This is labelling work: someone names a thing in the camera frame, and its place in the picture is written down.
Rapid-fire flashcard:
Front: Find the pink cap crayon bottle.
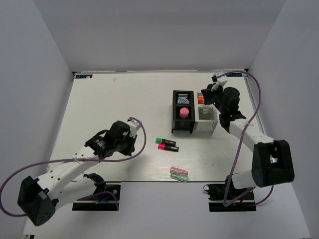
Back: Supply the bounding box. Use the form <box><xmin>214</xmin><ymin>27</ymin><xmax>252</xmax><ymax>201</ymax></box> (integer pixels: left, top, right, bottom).
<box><xmin>179</xmin><ymin>107</ymin><xmax>189</xmax><ymax>119</ymax></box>

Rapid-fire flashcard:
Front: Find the right blue table label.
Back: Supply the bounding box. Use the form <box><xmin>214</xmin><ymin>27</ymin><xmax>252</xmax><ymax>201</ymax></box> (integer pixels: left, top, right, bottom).
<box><xmin>226</xmin><ymin>73</ymin><xmax>243</xmax><ymax>77</ymax></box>

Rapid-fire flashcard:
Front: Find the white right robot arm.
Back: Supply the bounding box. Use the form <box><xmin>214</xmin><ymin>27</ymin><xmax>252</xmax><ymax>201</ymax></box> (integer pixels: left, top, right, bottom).
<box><xmin>201</xmin><ymin>83</ymin><xmax>295</xmax><ymax>199</ymax></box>

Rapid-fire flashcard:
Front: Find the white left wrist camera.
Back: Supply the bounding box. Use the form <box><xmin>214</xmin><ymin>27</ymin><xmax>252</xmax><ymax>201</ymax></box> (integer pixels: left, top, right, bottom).
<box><xmin>126</xmin><ymin>118</ymin><xmax>141</xmax><ymax>137</ymax></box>

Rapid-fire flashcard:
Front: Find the green cap black highlighter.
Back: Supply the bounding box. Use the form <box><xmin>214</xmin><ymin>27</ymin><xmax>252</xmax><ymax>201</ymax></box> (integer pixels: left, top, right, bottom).
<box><xmin>156</xmin><ymin>137</ymin><xmax>176</xmax><ymax>146</ymax></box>

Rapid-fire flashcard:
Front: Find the black slotted organizer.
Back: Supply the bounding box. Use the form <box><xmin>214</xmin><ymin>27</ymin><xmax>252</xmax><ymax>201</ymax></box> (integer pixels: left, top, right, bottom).
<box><xmin>171</xmin><ymin>90</ymin><xmax>195</xmax><ymax>133</ymax></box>

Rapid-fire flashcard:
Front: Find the blue white round tub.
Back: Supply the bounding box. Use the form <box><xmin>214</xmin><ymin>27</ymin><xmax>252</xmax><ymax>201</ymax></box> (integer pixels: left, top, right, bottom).
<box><xmin>177</xmin><ymin>98</ymin><xmax>189</xmax><ymax>105</ymax></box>

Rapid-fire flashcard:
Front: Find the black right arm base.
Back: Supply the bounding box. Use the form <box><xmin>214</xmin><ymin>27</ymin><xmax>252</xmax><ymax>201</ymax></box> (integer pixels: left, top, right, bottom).
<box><xmin>203</xmin><ymin>177</ymin><xmax>257</xmax><ymax>213</ymax></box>

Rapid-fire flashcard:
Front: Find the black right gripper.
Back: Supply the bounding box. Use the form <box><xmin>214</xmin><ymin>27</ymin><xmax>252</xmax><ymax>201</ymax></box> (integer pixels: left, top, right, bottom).
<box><xmin>201</xmin><ymin>83</ymin><xmax>226</xmax><ymax>113</ymax></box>

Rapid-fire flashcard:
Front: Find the blue table label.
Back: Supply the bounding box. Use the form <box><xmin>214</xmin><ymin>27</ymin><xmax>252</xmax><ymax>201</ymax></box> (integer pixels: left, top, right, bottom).
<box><xmin>226</xmin><ymin>73</ymin><xmax>243</xmax><ymax>77</ymax></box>
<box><xmin>75</xmin><ymin>74</ymin><xmax>93</xmax><ymax>79</ymax></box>

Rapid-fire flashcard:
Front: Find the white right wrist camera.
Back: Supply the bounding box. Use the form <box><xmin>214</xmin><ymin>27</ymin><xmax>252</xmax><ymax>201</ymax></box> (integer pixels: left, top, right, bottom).
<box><xmin>211</xmin><ymin>72</ymin><xmax>227</xmax><ymax>91</ymax></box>

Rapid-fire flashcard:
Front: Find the green translucent eraser case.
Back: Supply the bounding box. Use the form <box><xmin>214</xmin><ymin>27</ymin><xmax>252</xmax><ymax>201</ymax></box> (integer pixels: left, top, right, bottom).
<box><xmin>170</xmin><ymin>173</ymin><xmax>189</xmax><ymax>182</ymax></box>

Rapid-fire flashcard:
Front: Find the white slotted organizer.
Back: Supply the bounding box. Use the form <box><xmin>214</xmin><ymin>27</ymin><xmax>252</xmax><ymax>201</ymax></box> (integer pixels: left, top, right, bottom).
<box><xmin>193</xmin><ymin>93</ymin><xmax>218</xmax><ymax>134</ymax></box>

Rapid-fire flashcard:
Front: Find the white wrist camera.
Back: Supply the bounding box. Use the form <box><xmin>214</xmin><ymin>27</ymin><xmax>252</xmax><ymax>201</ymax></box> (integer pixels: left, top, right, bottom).
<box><xmin>211</xmin><ymin>72</ymin><xmax>227</xmax><ymax>91</ymax></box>
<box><xmin>126</xmin><ymin>118</ymin><xmax>141</xmax><ymax>137</ymax></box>

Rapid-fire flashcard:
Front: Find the orange cap black highlighter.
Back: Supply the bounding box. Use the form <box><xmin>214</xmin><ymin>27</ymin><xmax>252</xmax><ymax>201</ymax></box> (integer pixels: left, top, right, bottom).
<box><xmin>198</xmin><ymin>97</ymin><xmax>204</xmax><ymax>104</ymax></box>

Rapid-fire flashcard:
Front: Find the pink translucent eraser case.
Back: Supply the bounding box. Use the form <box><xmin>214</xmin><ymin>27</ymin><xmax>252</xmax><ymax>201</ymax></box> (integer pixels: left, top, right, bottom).
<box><xmin>170</xmin><ymin>167</ymin><xmax>188</xmax><ymax>176</ymax></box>

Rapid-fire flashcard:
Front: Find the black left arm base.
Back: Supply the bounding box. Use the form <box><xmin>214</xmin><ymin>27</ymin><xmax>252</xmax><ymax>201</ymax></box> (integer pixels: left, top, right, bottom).
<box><xmin>72</xmin><ymin>173</ymin><xmax>121</xmax><ymax>212</ymax></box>

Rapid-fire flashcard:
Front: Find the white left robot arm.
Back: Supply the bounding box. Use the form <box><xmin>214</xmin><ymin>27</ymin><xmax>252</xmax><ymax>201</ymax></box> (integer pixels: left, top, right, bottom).
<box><xmin>17</xmin><ymin>118</ymin><xmax>141</xmax><ymax>227</ymax></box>

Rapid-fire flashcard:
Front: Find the pink cap black highlighter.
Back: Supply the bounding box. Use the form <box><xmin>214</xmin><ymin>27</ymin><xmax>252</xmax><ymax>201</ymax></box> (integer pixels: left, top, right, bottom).
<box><xmin>158</xmin><ymin>143</ymin><xmax>179</xmax><ymax>152</ymax></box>

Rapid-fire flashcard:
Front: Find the left blue table label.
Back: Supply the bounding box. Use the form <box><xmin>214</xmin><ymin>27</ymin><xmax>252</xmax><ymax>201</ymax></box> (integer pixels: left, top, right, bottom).
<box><xmin>75</xmin><ymin>74</ymin><xmax>93</xmax><ymax>79</ymax></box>

